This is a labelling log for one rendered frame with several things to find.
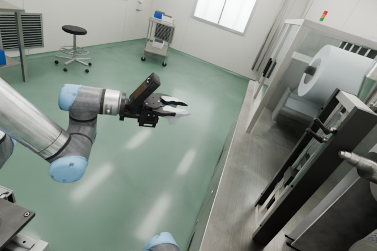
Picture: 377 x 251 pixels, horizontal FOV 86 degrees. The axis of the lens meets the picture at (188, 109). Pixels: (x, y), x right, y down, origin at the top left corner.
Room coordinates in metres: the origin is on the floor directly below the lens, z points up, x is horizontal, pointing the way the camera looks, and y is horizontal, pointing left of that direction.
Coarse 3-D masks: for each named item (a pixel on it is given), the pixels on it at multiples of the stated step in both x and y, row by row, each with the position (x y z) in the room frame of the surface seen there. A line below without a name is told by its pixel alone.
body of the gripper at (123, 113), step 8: (152, 96) 0.55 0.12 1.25; (120, 104) 0.47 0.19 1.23; (128, 104) 0.50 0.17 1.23; (144, 104) 0.50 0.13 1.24; (152, 104) 0.51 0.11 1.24; (160, 104) 0.53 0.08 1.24; (120, 112) 0.47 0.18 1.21; (128, 112) 0.50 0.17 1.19; (136, 112) 0.51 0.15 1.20; (144, 112) 0.50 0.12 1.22; (120, 120) 0.50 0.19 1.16; (144, 120) 0.50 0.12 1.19; (152, 120) 0.52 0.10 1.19
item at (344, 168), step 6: (360, 144) 1.00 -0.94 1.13; (354, 150) 1.01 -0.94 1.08; (360, 150) 0.97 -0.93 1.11; (366, 150) 0.94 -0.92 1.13; (342, 162) 1.01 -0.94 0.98; (336, 168) 1.02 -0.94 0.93; (342, 168) 0.98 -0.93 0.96; (348, 168) 0.94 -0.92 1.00; (336, 174) 0.98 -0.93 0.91; (342, 174) 0.95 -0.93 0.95
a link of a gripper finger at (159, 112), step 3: (150, 108) 0.51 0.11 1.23; (159, 108) 0.51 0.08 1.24; (162, 108) 0.52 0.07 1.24; (153, 111) 0.49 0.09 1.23; (156, 111) 0.50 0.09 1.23; (159, 111) 0.50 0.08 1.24; (162, 111) 0.50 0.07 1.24; (165, 111) 0.51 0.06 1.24; (168, 111) 0.52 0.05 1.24; (156, 114) 0.50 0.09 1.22; (159, 114) 0.50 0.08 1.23; (162, 114) 0.50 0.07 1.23; (165, 114) 0.50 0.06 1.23; (168, 114) 0.51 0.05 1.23; (171, 114) 0.51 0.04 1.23; (174, 114) 0.52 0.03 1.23
